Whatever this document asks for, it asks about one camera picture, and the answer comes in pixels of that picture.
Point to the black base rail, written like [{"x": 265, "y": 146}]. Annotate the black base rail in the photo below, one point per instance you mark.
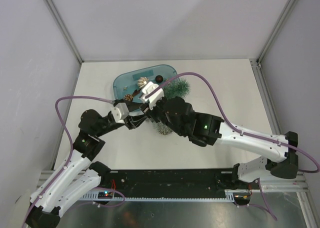
[{"x": 207, "y": 183}]

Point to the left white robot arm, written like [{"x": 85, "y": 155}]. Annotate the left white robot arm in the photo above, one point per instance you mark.
[{"x": 79, "y": 172}]

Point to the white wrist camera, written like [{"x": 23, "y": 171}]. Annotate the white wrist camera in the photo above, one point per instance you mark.
[
  {"x": 120, "y": 112},
  {"x": 150, "y": 94}
]

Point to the pine cone ornament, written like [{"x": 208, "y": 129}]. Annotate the pine cone ornament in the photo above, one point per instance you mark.
[{"x": 128, "y": 97}]

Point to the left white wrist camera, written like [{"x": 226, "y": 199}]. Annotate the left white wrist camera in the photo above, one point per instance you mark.
[{"x": 120, "y": 112}]

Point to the silver gold bauble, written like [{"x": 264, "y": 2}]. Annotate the silver gold bauble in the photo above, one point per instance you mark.
[{"x": 142, "y": 82}]

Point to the teal plastic container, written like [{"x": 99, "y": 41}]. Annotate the teal plastic container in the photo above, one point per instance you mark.
[{"x": 127, "y": 83}]

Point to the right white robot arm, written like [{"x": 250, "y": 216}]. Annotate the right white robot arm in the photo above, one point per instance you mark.
[{"x": 202, "y": 129}]

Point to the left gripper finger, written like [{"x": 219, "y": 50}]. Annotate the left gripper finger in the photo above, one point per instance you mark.
[
  {"x": 136, "y": 121},
  {"x": 134, "y": 107}
]

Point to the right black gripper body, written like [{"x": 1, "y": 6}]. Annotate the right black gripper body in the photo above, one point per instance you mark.
[{"x": 158, "y": 113}]

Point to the small frosted christmas tree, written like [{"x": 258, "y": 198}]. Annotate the small frosted christmas tree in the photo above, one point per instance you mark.
[{"x": 177, "y": 88}]

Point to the dark brown bauble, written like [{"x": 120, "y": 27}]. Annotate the dark brown bauble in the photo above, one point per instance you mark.
[{"x": 159, "y": 79}]

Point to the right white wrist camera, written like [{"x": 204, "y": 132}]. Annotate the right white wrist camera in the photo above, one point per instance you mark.
[{"x": 150, "y": 94}]

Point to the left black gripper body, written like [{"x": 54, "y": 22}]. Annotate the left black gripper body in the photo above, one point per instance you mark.
[{"x": 125, "y": 120}]

